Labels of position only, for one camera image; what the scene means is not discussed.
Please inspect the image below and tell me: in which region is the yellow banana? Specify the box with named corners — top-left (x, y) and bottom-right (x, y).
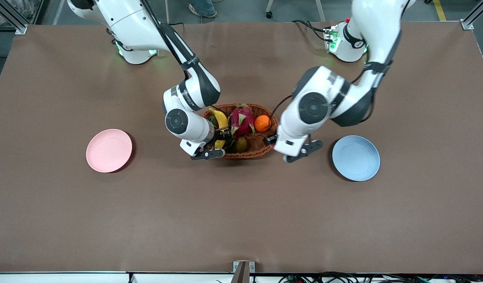
top-left (208, 108), bottom-right (230, 150)

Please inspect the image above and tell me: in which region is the brown wicker basket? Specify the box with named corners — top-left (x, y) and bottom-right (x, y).
top-left (202, 103), bottom-right (279, 160)

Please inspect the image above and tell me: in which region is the orange fruit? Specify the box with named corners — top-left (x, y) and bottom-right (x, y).
top-left (253, 114), bottom-right (272, 133)

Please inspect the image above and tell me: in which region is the pink dragon fruit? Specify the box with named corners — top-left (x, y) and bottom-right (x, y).
top-left (228, 103), bottom-right (256, 139)

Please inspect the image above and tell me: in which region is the blue plate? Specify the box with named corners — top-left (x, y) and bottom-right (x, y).
top-left (332, 135), bottom-right (381, 182)

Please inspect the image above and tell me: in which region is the pink plate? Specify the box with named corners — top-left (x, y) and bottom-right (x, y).
top-left (86, 129), bottom-right (133, 173)

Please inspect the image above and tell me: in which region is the white sneaker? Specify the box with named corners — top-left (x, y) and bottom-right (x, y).
top-left (188, 3), bottom-right (218, 19)

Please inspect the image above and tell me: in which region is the office chair base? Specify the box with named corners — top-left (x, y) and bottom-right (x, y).
top-left (265, 0), bottom-right (329, 22)

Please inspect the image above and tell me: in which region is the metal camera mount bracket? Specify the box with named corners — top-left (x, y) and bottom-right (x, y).
top-left (230, 260), bottom-right (256, 283)

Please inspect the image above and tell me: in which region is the black cable tangle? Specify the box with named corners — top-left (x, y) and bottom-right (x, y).
top-left (277, 271), bottom-right (483, 283)

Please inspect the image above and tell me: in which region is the white table edge rail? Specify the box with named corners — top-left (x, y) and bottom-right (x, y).
top-left (0, 271), bottom-right (483, 283)

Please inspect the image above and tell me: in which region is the aluminium frame post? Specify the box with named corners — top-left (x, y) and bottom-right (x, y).
top-left (461, 0), bottom-right (483, 31)
top-left (0, 0), bottom-right (28, 35)

